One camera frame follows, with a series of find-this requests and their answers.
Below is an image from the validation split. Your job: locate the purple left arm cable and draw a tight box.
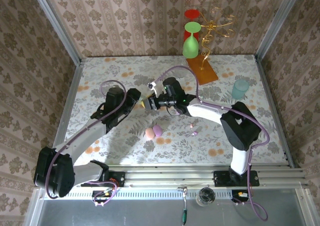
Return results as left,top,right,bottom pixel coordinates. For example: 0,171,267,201
44,79,129,207

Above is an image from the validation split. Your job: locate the grey slotted cable duct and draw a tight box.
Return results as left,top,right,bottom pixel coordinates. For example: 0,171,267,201
42,189,251,201

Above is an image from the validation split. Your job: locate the ratchet tool green handle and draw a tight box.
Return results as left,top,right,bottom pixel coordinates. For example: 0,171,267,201
176,185,189,226

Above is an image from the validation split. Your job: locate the red wine glass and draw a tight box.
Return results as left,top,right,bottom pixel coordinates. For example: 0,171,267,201
184,9,201,43

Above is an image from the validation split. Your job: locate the aluminium frame post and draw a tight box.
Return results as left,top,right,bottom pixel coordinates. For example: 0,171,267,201
28,0,83,66
254,0,306,62

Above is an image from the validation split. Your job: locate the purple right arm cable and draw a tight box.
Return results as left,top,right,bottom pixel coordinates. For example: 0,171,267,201
153,65,271,222

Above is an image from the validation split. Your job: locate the aluminium table side rail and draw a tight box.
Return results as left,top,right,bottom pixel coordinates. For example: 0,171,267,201
253,54,302,169
46,58,87,171

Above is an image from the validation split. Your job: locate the aluminium front rail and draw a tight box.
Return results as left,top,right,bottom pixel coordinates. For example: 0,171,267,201
34,163,309,188

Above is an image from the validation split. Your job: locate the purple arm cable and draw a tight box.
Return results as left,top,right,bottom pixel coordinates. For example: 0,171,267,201
153,65,271,222
44,79,129,207

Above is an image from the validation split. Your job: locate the green wine glass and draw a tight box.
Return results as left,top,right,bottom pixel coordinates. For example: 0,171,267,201
181,21,202,59

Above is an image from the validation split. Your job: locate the gold wire glass rack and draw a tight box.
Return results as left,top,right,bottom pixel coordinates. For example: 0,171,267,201
198,7,237,71

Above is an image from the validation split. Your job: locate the clear glass tumbler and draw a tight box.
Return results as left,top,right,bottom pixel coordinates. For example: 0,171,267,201
197,187,217,207

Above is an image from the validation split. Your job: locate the pink earbud charging case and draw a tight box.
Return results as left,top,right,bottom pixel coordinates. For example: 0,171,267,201
144,127,156,140

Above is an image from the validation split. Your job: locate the orange wooden rack base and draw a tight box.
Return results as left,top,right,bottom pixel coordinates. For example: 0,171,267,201
186,55,219,86

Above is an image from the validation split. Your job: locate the purple earbud charging case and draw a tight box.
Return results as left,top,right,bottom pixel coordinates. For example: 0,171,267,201
152,124,163,138

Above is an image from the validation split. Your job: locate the black connector block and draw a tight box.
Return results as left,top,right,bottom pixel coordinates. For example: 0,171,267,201
231,189,251,203
91,190,116,203

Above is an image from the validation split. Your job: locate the teal frosted cup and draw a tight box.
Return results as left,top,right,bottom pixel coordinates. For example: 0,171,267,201
231,79,250,100

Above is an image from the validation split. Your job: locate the grey metal tray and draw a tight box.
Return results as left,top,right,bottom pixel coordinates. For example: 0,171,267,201
24,183,320,226

